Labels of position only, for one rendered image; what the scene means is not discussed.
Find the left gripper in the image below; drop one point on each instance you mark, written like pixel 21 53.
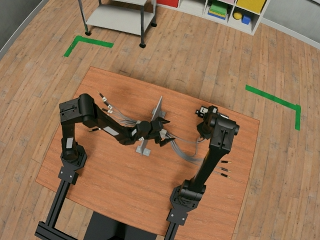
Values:
pixel 166 140

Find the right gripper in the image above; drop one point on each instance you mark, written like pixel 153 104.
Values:
pixel 203 132

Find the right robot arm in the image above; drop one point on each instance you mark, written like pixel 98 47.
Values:
pixel 221 140

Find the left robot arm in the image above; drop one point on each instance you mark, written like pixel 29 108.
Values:
pixel 89 114

